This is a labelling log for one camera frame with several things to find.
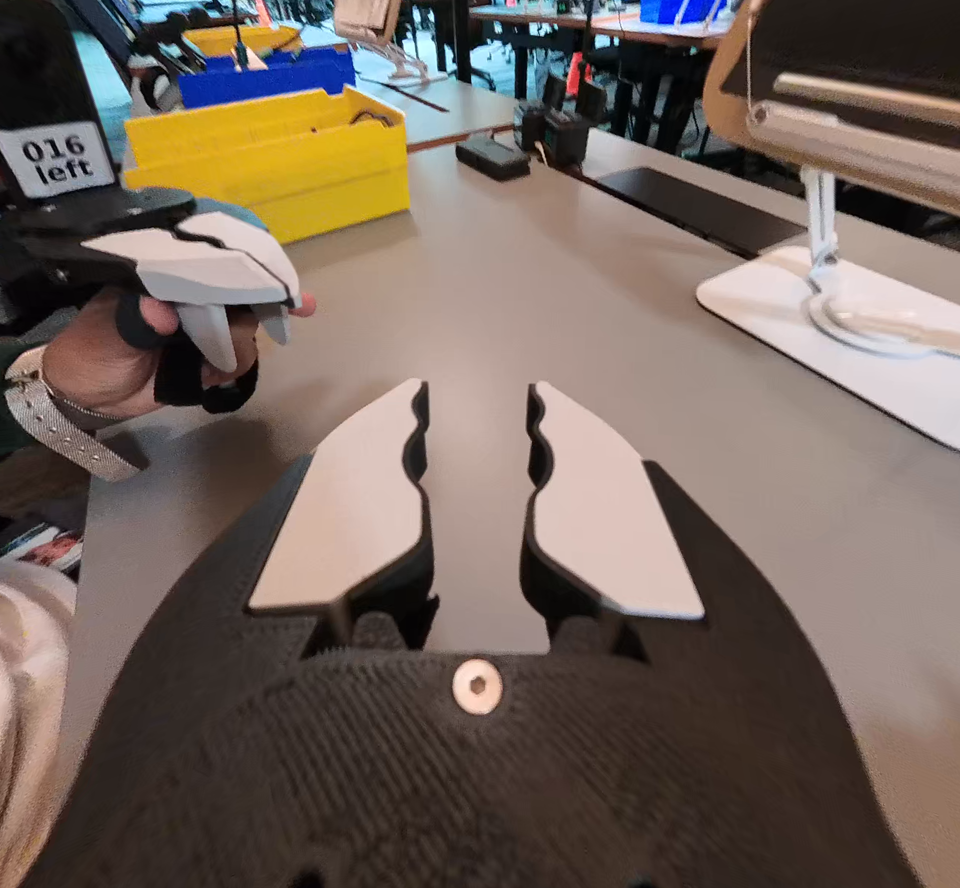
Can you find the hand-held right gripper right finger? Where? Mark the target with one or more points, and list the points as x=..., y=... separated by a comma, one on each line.
x=607, y=528

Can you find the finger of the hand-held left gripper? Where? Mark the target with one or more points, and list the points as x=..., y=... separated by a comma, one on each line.
x=255, y=247
x=187, y=269

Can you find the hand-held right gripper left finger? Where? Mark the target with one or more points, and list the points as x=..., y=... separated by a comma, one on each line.
x=345, y=521

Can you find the yellow plastic bin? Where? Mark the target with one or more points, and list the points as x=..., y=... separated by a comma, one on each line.
x=217, y=41
x=300, y=176

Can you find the person's left hand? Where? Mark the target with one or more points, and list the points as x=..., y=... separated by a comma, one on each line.
x=90, y=363

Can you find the blue plastic bin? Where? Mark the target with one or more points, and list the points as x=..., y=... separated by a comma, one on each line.
x=247, y=82

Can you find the grey woven wristwatch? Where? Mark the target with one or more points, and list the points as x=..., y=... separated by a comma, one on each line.
x=67, y=438

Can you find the black rectangular box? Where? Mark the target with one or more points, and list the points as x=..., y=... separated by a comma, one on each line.
x=491, y=157

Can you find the colourful magazine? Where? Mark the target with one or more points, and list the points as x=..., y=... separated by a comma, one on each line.
x=52, y=551

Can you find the black vertical pole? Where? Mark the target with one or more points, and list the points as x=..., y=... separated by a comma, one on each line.
x=459, y=3

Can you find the black charger device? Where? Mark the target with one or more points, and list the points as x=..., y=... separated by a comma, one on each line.
x=562, y=138

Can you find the black flat pad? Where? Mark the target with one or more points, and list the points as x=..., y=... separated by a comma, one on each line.
x=697, y=210

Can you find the person's cream trousers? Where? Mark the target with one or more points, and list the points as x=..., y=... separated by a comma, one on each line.
x=30, y=678

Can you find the long wooden office desk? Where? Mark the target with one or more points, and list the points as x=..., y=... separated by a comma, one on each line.
x=600, y=22

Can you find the blue storage crate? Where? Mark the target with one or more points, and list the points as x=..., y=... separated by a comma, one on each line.
x=675, y=3

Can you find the white tablet stand with board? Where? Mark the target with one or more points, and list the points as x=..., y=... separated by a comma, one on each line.
x=862, y=18

